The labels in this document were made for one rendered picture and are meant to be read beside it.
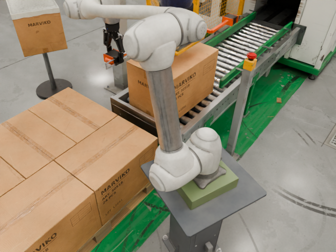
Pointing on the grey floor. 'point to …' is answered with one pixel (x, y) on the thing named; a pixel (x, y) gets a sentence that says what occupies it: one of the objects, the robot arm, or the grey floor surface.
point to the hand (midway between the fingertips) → (115, 56)
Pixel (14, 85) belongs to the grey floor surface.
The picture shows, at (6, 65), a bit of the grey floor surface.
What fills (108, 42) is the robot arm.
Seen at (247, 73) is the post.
